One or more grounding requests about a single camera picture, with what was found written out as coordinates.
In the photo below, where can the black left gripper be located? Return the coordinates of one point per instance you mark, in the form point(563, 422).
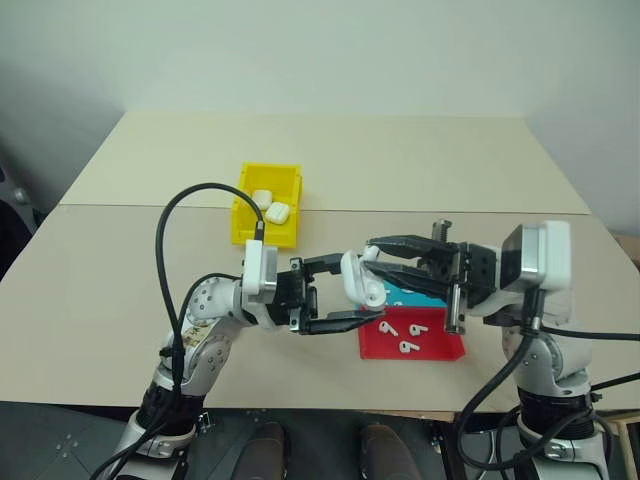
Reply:
point(292, 300)

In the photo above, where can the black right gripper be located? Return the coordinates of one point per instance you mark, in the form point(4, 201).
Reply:
point(477, 272)

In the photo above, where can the white earbud case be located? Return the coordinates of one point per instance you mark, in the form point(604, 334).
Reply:
point(276, 213)
point(355, 280)
point(261, 197)

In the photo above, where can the white earbud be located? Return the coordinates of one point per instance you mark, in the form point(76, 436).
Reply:
point(416, 329)
point(371, 253)
point(386, 327)
point(407, 346)

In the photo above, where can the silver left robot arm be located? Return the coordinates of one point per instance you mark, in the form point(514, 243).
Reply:
point(210, 350)

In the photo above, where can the closed white earbud case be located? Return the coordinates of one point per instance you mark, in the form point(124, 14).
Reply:
point(261, 197)
point(276, 213)

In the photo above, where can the yellow plastic bin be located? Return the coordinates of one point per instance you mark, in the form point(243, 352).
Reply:
point(272, 177)

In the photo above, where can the blue plastic tray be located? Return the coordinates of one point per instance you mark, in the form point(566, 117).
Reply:
point(422, 302)

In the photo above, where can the red plastic tray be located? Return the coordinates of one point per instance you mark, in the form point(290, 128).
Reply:
point(435, 345)

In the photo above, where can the dark brown rounded shape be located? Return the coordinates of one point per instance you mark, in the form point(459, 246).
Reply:
point(264, 450)
point(387, 450)

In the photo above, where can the dark grey equipment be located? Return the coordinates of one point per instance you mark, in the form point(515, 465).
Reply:
point(15, 225)

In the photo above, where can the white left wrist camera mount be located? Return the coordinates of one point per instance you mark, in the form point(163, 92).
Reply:
point(257, 270)

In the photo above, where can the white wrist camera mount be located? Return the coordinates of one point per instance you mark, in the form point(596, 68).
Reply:
point(555, 255)
point(257, 270)

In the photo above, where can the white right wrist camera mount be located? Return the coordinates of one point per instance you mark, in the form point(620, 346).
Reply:
point(555, 255)

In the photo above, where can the metal table bracket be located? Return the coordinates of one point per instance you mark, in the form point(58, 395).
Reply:
point(204, 420)
point(436, 437)

